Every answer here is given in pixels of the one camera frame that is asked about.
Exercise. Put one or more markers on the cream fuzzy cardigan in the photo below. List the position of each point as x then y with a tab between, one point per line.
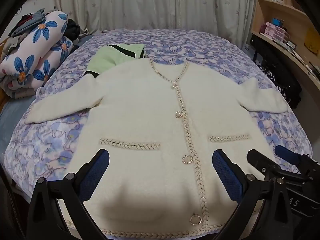
160	125

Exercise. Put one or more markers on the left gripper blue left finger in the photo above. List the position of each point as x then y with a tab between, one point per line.
87	178

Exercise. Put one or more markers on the green folded garment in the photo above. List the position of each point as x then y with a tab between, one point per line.
112	55

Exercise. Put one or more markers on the wooden bookshelf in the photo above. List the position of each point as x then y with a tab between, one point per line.
300	28

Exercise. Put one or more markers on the blue flower rolled quilt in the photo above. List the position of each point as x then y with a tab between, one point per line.
38	56

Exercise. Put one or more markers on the pink storage boxes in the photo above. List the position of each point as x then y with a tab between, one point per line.
275	31

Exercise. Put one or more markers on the grey bed sheet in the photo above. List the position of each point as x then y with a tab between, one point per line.
11	114

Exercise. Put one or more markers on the yellow paper sheet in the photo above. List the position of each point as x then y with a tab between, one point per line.
312	45

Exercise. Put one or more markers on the cream floral curtain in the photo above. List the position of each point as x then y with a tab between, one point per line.
230	19

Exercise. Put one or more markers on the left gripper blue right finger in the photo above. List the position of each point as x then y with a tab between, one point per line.
237	184

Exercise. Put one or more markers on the purple cat print blanket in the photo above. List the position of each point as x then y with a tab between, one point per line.
45	150

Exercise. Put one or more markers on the pile of dark clothes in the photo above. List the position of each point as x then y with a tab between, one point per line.
26	24

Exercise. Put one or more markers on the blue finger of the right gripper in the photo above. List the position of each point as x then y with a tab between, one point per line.
261	163
287	152

